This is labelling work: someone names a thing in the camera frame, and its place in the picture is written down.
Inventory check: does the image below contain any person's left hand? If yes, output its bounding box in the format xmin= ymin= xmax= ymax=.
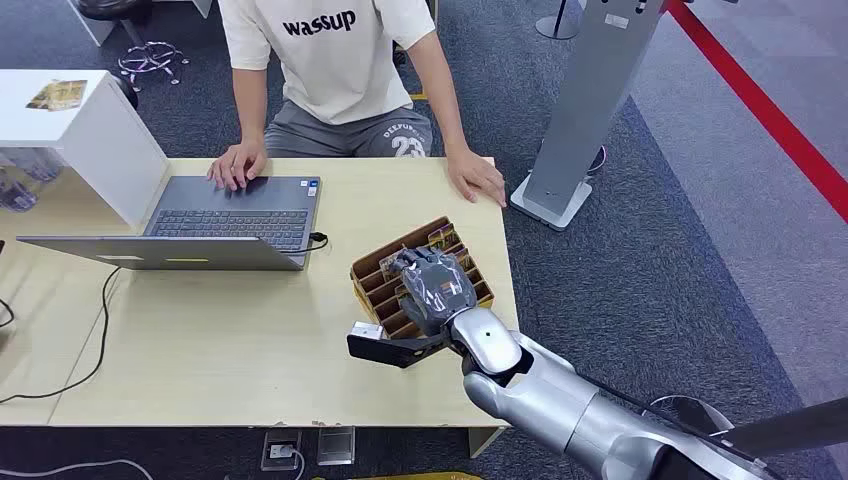
xmin=445 ymin=148 xmax=509 ymax=209

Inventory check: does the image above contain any person's right hand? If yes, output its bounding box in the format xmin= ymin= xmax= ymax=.
xmin=206 ymin=139 xmax=269 ymax=194

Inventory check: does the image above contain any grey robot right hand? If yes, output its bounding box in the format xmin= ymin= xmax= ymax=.
xmin=387 ymin=245 xmax=479 ymax=338

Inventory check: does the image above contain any brown wooden card holder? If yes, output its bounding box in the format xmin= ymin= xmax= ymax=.
xmin=349 ymin=215 xmax=496 ymax=341

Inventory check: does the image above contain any person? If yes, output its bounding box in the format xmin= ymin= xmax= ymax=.
xmin=206 ymin=0 xmax=509 ymax=209

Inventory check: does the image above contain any yellow printed card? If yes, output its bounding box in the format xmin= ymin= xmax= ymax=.
xmin=25 ymin=79 xmax=89 ymax=113

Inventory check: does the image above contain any grey laptop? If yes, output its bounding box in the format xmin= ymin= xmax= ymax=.
xmin=16 ymin=175 xmax=324 ymax=273

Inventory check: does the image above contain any grey metal pillar stand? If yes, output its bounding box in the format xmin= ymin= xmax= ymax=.
xmin=509 ymin=0 xmax=668 ymax=232

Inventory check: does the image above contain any black stool with chrome base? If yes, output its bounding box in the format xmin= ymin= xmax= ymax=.
xmin=76 ymin=0 xmax=191 ymax=93

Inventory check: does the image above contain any white open shelf box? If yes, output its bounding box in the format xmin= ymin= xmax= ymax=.
xmin=0 ymin=68 xmax=170 ymax=232

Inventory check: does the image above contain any closed metal floor socket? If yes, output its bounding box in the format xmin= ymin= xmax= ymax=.
xmin=315 ymin=426 xmax=358 ymax=468

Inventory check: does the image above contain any floor socket with plug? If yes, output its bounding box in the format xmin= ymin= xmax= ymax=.
xmin=259 ymin=429 xmax=303 ymax=474

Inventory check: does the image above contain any round grey disc base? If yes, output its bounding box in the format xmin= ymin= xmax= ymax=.
xmin=640 ymin=394 xmax=736 ymax=440

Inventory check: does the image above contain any red floor tape strip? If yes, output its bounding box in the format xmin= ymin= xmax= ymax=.
xmin=665 ymin=0 xmax=848 ymax=225

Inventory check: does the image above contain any dark grey robot bar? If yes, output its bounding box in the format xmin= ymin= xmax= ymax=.
xmin=710 ymin=395 xmax=848 ymax=459

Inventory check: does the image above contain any wrist camera with black bracket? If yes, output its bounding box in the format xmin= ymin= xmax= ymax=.
xmin=346 ymin=321 xmax=453 ymax=370

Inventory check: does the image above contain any black laptop plug cable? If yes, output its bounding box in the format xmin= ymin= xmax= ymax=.
xmin=280 ymin=231 xmax=331 ymax=257

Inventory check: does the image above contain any round metal post base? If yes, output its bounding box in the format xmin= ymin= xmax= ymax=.
xmin=534 ymin=0 xmax=586 ymax=42

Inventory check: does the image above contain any long black cable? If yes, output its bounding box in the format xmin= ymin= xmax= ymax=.
xmin=0 ymin=266 xmax=125 ymax=406

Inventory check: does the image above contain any white floor cable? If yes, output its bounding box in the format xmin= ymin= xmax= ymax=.
xmin=0 ymin=457 xmax=156 ymax=480

